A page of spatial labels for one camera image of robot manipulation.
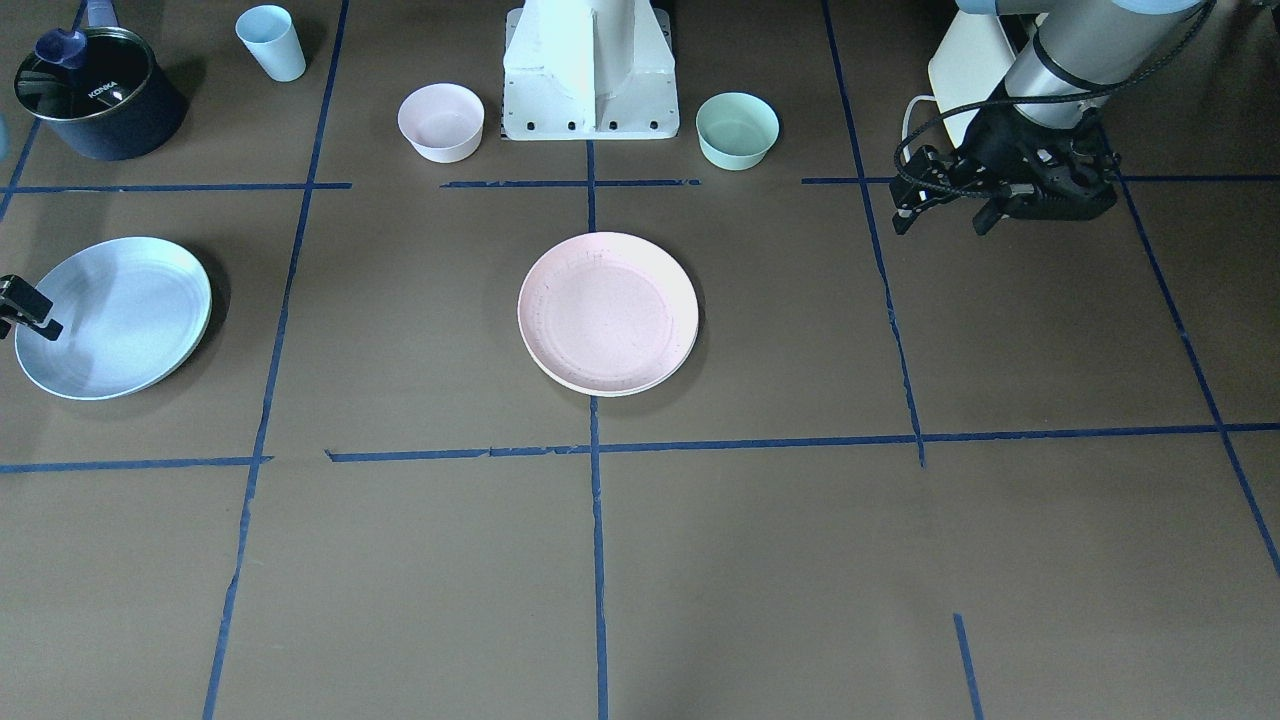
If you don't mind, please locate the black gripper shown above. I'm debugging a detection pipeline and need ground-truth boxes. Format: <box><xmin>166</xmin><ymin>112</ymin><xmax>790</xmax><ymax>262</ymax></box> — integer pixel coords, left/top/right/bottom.
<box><xmin>890</xmin><ymin>105</ymin><xmax>1119</xmax><ymax>236</ymax></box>

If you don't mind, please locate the blue plate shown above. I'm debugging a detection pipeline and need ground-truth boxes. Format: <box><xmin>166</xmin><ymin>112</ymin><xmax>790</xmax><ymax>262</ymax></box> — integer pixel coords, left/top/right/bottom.
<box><xmin>15</xmin><ymin>236</ymin><xmax>212</xmax><ymax>401</ymax></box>

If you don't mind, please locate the pink plate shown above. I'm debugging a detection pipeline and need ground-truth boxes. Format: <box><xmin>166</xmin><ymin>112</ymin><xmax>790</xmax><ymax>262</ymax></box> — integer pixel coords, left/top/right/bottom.
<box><xmin>516</xmin><ymin>232</ymin><xmax>700</xmax><ymax>397</ymax></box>

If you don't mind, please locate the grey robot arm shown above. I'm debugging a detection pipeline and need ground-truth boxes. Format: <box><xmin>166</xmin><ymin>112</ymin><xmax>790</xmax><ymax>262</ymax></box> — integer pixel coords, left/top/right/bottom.
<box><xmin>13</xmin><ymin>1</ymin><xmax>1213</xmax><ymax>234</ymax></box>

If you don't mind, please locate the cream toaster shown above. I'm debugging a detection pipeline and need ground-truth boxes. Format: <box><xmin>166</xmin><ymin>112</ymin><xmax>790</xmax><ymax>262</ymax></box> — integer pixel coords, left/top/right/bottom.
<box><xmin>928</xmin><ymin>9</ymin><xmax>1044</xmax><ymax>114</ymax></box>

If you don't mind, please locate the dark blue pot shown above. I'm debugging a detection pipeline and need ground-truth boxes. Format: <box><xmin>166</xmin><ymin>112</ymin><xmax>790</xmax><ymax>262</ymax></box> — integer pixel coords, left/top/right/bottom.
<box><xmin>13</xmin><ymin>1</ymin><xmax>189</xmax><ymax>161</ymax></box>

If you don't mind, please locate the green bowl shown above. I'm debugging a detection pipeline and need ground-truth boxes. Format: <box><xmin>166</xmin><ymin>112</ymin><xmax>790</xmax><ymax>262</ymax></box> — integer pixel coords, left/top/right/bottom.
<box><xmin>695</xmin><ymin>92</ymin><xmax>781</xmax><ymax>172</ymax></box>

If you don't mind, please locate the light blue cup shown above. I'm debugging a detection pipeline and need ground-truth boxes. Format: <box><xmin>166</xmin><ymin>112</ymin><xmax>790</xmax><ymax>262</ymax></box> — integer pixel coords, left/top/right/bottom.
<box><xmin>236</xmin><ymin>4</ymin><xmax>306</xmax><ymax>83</ymax></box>

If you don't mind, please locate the cream plate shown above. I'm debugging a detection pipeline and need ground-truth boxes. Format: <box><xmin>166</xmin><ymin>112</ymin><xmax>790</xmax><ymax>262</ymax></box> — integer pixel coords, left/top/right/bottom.
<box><xmin>524</xmin><ymin>310</ymin><xmax>698</xmax><ymax>397</ymax></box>

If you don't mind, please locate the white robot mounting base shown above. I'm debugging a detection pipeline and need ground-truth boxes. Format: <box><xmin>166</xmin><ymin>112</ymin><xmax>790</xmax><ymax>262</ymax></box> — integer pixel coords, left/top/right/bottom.
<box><xmin>500</xmin><ymin>1</ymin><xmax>680</xmax><ymax>142</ymax></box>

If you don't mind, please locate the pink bowl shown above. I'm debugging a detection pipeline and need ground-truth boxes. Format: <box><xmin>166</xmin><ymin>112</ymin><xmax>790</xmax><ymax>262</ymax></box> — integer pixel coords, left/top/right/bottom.
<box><xmin>397</xmin><ymin>83</ymin><xmax>486</xmax><ymax>164</ymax></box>

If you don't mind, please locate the white power plug cable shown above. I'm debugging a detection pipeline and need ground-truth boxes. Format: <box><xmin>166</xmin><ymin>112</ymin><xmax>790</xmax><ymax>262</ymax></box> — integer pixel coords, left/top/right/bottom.
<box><xmin>902</xmin><ymin>94</ymin><xmax>936</xmax><ymax>151</ymax></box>

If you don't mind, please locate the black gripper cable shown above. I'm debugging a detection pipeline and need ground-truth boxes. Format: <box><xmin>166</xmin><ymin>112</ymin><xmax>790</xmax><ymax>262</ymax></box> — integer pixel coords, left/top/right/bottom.
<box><xmin>893</xmin><ymin>0</ymin><xmax>1216</xmax><ymax>201</ymax></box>

